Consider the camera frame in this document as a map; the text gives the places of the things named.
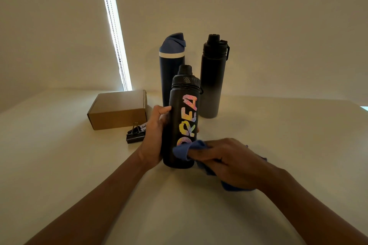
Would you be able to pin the black white striped marker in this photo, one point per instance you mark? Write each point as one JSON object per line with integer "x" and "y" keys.
{"x": 143, "y": 126}

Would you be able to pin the person's left hand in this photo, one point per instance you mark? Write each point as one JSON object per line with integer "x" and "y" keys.
{"x": 152, "y": 144}

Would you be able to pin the black binder clip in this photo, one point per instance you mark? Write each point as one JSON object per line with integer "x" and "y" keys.
{"x": 135, "y": 135}

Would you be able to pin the blue cloth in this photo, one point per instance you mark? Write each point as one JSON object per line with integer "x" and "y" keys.
{"x": 184, "y": 150}

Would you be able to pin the navy bottle with blue lid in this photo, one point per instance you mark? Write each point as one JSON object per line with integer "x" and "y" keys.
{"x": 171, "y": 75}

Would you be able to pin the brown paper box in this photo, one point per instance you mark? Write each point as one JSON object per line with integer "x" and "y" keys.
{"x": 118, "y": 107}

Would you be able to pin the person's right hand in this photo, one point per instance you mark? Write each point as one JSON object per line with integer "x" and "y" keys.
{"x": 238, "y": 167}

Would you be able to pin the person's left forearm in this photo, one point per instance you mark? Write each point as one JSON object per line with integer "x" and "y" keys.
{"x": 83, "y": 210}

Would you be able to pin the person's right forearm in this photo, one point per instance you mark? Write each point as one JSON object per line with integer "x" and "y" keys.
{"x": 319, "y": 213}

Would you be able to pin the black grey gradient bottle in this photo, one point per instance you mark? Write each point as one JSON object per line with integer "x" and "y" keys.
{"x": 212, "y": 81}

